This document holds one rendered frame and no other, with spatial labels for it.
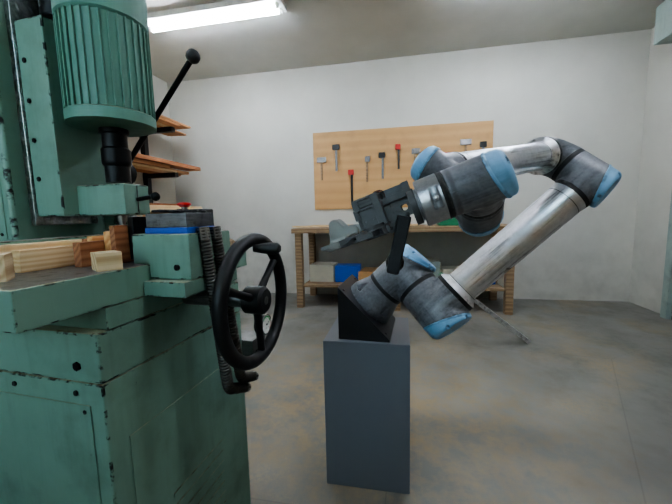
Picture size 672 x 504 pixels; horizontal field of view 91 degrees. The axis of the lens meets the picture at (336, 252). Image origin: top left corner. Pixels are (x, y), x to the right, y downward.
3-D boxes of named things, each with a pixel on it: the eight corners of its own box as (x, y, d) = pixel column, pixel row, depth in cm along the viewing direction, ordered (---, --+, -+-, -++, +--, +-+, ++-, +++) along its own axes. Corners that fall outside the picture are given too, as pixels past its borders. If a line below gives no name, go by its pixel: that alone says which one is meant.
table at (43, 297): (67, 341, 41) (62, 294, 41) (-88, 325, 49) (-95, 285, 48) (275, 265, 99) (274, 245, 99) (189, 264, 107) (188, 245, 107)
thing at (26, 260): (21, 273, 58) (18, 250, 57) (13, 273, 58) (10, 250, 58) (214, 244, 111) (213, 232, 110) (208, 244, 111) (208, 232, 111)
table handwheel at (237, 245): (296, 330, 88) (239, 403, 61) (230, 325, 93) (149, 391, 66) (286, 222, 81) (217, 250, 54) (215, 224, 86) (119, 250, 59)
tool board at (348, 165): (491, 205, 360) (494, 119, 349) (314, 209, 398) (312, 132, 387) (490, 205, 364) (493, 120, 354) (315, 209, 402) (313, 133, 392)
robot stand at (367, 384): (340, 431, 151) (338, 314, 145) (407, 438, 145) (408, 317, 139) (326, 483, 122) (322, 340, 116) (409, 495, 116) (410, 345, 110)
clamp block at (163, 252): (190, 281, 63) (186, 234, 62) (133, 278, 66) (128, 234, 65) (233, 268, 77) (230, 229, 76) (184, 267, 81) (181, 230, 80)
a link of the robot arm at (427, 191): (448, 218, 66) (452, 219, 57) (424, 226, 67) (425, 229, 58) (433, 176, 66) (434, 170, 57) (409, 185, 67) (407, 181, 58)
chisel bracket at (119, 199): (126, 221, 73) (123, 182, 73) (78, 222, 77) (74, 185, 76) (153, 220, 81) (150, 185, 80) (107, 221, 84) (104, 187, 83)
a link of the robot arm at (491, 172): (520, 204, 61) (526, 176, 52) (453, 228, 64) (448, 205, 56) (499, 165, 65) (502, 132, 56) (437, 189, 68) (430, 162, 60)
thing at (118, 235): (117, 264, 67) (113, 225, 66) (112, 264, 67) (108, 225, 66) (185, 252, 86) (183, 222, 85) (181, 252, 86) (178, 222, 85)
